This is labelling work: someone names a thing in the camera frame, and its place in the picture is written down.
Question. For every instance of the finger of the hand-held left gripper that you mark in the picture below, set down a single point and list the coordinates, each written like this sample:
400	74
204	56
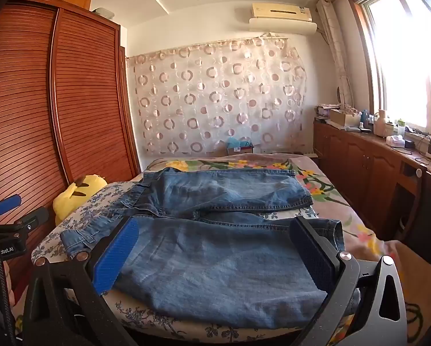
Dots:
7	204
33	218

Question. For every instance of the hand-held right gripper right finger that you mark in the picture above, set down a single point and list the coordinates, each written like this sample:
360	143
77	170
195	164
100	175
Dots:
314	256

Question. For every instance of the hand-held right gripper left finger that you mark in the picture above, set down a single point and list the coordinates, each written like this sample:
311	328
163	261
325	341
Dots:
116	256

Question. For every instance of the blue denim pants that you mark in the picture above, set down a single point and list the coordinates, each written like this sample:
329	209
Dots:
219	252

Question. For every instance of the person's left hand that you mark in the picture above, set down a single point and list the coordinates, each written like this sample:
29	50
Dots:
8	281

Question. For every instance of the yellow plush toy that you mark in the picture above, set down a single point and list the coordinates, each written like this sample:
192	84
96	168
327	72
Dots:
69	200

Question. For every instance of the blue floral white quilt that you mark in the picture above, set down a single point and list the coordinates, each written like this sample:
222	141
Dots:
93	202

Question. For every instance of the colourful flower blanket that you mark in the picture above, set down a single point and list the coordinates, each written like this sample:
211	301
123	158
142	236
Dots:
323	191

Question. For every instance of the wooden low cabinet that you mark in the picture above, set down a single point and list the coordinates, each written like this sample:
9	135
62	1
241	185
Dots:
359	173

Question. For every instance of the wooden slatted wardrobe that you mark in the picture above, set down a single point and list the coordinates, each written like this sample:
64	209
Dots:
86	97

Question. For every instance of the cardboard box with blue cloth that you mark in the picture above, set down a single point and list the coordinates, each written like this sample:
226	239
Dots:
240	146

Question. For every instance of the white small device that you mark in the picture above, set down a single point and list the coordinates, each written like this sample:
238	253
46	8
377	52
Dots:
395	141

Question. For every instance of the stack of papers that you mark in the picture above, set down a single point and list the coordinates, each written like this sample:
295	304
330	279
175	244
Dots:
327	111

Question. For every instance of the beige bottle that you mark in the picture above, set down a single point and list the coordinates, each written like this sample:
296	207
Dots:
380	124

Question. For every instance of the blue bottle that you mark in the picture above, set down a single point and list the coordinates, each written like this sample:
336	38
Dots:
364	117

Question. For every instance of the white power strip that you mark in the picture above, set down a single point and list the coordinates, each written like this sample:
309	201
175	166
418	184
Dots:
427	156

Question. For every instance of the green-capped bottle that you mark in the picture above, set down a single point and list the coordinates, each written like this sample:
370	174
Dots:
401	128

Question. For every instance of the patterned window drape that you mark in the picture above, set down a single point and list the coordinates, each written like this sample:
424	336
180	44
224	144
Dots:
336	54

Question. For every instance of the white box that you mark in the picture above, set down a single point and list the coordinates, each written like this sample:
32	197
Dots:
104	12

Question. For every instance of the window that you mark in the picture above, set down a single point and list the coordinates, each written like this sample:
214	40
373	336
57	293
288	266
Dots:
406	54

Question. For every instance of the circle-patterned sheer wall curtain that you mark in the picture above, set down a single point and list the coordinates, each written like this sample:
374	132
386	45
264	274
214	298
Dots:
215	97

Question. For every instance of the wall air conditioner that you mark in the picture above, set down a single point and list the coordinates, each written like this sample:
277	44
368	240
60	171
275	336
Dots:
282	20

